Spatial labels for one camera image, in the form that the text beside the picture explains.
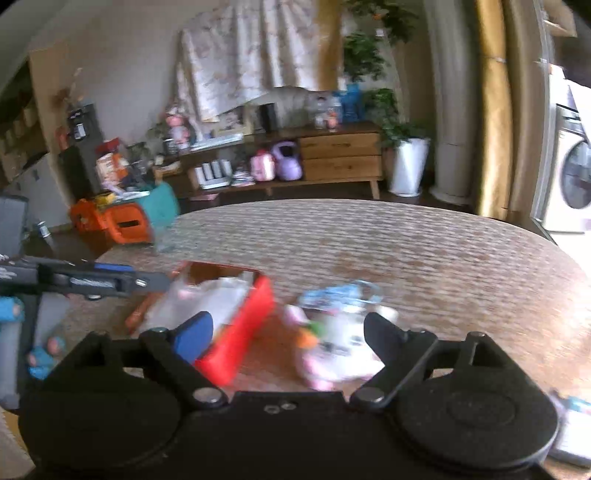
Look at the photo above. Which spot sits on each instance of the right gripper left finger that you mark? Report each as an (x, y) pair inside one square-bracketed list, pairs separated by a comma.
[(171, 354)]

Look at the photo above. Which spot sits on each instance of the yellow curtain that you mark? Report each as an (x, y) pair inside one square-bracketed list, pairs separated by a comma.
[(497, 125)]

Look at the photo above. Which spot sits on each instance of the white mesh cloth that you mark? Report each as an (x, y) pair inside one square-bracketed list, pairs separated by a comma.
[(221, 297)]

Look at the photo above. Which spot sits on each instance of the blue white face mask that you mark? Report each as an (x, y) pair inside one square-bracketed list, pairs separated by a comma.
[(358, 294)]

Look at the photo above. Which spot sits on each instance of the orange teal tissue box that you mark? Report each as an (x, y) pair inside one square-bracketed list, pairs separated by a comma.
[(140, 219)]

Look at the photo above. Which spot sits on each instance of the black cylinder speaker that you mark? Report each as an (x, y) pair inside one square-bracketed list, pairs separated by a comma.
[(268, 118)]

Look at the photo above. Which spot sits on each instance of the wooden tv cabinet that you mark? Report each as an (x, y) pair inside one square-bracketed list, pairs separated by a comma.
[(353, 153)]

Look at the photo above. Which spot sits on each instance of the white standing air conditioner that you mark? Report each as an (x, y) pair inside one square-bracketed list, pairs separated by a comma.
[(455, 71)]

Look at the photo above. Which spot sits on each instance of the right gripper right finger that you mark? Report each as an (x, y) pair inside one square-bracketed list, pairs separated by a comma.
[(405, 355)]

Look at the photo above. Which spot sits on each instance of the floral draped cloth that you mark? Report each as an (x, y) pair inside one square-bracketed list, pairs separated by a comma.
[(241, 50)]

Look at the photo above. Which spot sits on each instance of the white washing machine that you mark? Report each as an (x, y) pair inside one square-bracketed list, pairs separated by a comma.
[(566, 206)]

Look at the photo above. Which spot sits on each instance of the clear drinking glass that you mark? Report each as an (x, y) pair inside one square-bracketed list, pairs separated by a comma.
[(163, 239)]

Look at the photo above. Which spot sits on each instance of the pink doll figure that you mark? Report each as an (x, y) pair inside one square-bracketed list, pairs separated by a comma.
[(178, 130)]

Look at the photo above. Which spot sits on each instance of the white planter pot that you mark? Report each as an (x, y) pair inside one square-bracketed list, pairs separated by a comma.
[(408, 168)]

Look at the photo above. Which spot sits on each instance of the pink plush toy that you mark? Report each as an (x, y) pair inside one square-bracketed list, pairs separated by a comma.
[(309, 333)]

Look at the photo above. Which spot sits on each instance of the green potted plant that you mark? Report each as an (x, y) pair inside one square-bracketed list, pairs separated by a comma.
[(377, 27)]

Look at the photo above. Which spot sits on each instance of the red gold metal tin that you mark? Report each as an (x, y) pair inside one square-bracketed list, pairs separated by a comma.
[(221, 361)]

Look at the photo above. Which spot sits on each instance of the framed photo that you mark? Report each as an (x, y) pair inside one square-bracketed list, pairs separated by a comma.
[(234, 122)]

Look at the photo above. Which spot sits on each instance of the pink toy backpack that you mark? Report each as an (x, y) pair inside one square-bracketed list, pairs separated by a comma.
[(263, 166)]

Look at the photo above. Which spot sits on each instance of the purple kettlebell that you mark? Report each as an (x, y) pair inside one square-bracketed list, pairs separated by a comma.
[(288, 165)]

